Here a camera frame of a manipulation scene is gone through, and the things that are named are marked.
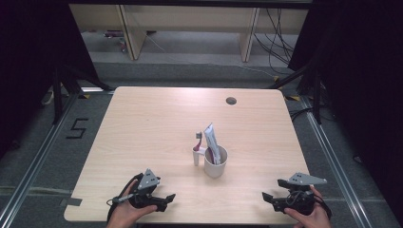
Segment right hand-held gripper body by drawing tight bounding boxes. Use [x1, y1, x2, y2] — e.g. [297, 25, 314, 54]
[271, 172, 328, 217]

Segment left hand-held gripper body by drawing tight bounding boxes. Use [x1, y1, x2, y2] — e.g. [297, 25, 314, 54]
[127, 168, 169, 213]

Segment white cup with handle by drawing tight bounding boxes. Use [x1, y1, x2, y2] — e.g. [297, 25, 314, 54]
[192, 144, 229, 180]

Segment pink and white toothbrush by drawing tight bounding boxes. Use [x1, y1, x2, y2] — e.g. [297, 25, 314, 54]
[193, 131, 204, 153]

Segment white and purple toothpaste tube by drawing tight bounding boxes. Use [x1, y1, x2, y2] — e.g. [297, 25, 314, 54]
[202, 123, 222, 166]

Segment person's left hand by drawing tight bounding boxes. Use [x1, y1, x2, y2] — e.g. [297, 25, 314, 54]
[107, 180, 158, 228]

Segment person's right hand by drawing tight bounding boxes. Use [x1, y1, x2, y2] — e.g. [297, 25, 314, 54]
[283, 185, 333, 228]

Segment grey floor tape patch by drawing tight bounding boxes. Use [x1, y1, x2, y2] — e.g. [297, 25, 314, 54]
[59, 197, 84, 208]

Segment black metal stand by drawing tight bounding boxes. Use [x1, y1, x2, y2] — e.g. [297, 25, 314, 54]
[268, 61, 323, 125]
[51, 64, 116, 125]

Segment black tape floor number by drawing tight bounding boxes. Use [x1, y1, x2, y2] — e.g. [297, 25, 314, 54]
[65, 117, 90, 140]

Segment black curtain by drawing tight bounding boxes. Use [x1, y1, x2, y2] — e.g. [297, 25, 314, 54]
[0, 0, 100, 160]
[287, 0, 403, 219]

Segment light wooden desk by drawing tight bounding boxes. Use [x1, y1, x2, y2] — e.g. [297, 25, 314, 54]
[68, 4, 310, 63]

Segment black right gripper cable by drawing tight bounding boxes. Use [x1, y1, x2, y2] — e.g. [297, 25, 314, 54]
[313, 193, 334, 220]

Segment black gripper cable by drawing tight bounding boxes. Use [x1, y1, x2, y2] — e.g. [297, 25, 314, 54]
[106, 172, 144, 223]
[313, 193, 334, 220]

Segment metal floor rail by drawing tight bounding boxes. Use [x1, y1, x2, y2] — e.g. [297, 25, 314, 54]
[299, 94, 375, 228]
[0, 93, 79, 224]

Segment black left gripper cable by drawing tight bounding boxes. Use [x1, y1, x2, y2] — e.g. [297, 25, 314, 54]
[106, 172, 144, 223]

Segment black floor cables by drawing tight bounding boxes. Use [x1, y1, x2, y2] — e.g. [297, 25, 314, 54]
[288, 106, 316, 123]

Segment white floor cable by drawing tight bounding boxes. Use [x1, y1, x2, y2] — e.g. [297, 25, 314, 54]
[40, 89, 55, 106]

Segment hanging black cables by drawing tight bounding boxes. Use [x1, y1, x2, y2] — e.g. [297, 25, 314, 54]
[253, 8, 297, 76]

